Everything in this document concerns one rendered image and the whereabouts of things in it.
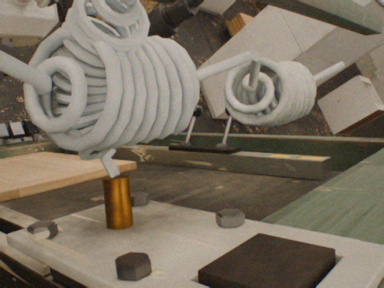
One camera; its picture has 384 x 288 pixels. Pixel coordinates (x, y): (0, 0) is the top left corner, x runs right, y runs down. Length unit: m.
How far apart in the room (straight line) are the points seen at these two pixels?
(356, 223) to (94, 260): 0.16
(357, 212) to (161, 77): 0.16
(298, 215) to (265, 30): 3.15
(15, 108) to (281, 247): 2.44
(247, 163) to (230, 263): 0.70
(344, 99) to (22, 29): 5.13
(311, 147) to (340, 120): 4.78
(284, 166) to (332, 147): 0.24
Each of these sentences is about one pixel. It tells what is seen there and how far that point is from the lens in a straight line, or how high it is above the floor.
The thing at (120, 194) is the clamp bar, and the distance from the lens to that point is 0.22.
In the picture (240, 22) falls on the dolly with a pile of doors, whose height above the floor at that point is 0.24.
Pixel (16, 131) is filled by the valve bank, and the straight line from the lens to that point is 1.55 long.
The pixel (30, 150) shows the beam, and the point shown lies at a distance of 1.37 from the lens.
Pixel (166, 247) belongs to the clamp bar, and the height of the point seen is 1.88.
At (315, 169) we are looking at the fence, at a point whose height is 1.70.
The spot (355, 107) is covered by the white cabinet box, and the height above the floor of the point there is 0.47.
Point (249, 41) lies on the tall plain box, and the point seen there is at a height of 0.72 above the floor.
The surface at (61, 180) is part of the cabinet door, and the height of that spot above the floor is 1.31.
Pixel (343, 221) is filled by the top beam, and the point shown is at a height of 1.93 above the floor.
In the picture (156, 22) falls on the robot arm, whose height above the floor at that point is 1.50.
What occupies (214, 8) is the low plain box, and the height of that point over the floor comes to 0.11.
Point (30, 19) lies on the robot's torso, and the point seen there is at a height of 1.31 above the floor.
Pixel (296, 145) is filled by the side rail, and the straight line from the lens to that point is 1.06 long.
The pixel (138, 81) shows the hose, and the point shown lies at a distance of 0.19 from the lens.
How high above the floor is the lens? 2.03
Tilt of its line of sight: 39 degrees down
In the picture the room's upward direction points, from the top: 54 degrees clockwise
